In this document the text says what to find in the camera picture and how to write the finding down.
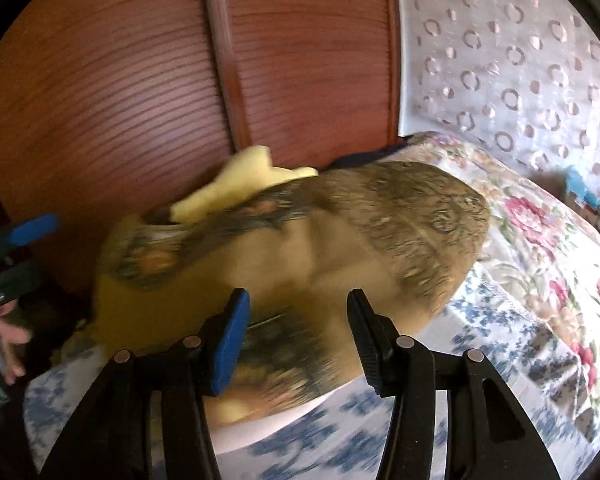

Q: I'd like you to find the person's left hand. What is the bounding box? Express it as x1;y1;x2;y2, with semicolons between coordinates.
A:
0;305;36;386

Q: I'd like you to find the circle-patterned sheer curtain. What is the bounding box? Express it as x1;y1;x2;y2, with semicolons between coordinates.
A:
392;0;600;221

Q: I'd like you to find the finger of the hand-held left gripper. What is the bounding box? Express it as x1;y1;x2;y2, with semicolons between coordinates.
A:
0;214;61;261

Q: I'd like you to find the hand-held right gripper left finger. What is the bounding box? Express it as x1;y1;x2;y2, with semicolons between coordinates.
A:
40;287;253;480

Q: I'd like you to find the wooden wardrobe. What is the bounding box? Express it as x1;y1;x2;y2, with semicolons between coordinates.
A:
0;0;403;301

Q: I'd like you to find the small box with blue cloth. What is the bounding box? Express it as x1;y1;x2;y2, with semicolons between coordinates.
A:
565;167;600;218

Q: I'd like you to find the pink floral quilt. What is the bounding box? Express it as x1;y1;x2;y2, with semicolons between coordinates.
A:
405;130;600;451

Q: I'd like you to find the brown patterned shirt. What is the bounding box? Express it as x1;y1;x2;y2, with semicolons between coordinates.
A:
92;160;492;426

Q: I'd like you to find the yellow plush toy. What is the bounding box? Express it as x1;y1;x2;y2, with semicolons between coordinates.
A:
170;145;320;223

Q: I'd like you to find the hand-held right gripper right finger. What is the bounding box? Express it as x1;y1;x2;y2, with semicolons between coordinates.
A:
346;288;561;480

